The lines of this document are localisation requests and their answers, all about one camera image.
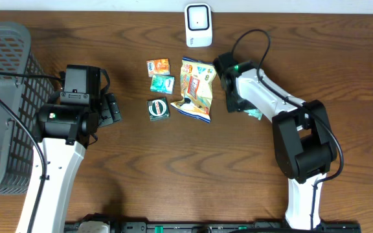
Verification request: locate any yellow snack bag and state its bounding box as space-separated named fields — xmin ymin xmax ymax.
xmin=170 ymin=57 xmax=216 ymax=123

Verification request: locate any green Zam-Buk box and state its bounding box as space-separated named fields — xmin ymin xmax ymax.
xmin=147 ymin=98 xmax=170 ymax=121

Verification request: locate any light teal packet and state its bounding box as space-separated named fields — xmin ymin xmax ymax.
xmin=244 ymin=109 xmax=263 ymax=120

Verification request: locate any teal tissue packet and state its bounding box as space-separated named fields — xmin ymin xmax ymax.
xmin=150 ymin=74 xmax=175 ymax=94

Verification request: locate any orange tissue packet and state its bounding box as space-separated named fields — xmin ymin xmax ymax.
xmin=146 ymin=58 xmax=170 ymax=78

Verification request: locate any grey plastic mesh basket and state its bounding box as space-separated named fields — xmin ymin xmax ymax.
xmin=0 ymin=22 xmax=54 ymax=195

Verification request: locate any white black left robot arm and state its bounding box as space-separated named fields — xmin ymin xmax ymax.
xmin=16 ymin=93 xmax=122 ymax=232

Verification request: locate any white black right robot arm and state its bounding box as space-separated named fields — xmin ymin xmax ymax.
xmin=213 ymin=52 xmax=337 ymax=230

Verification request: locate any white barcode scanner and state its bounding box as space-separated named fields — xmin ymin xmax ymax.
xmin=184 ymin=3 xmax=213 ymax=47

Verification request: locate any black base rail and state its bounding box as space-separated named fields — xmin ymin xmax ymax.
xmin=63 ymin=213 xmax=362 ymax=233

